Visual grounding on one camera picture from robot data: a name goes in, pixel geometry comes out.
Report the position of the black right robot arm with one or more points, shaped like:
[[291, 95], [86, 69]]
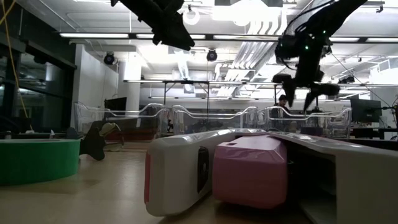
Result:
[[335, 15]]

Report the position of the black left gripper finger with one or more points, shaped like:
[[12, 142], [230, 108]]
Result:
[[175, 35]]

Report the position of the pink and white stapler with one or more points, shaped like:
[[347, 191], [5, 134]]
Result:
[[174, 174]]

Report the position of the green tape roll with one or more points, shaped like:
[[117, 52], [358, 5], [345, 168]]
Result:
[[37, 161]]

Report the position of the person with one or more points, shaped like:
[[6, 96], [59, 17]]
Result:
[[282, 104]]

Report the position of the dark computer monitor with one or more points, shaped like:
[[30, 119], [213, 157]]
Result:
[[366, 110], [115, 105]]

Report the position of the black staple remover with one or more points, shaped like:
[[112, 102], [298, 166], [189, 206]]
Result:
[[93, 146]]

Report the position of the clear plastic bin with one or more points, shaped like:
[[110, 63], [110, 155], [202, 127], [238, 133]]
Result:
[[183, 119], [84, 118], [339, 124]]

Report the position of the black and red stapler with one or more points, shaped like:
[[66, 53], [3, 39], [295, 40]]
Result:
[[133, 135]]

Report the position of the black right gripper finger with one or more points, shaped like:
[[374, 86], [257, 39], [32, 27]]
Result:
[[323, 89], [287, 88]]

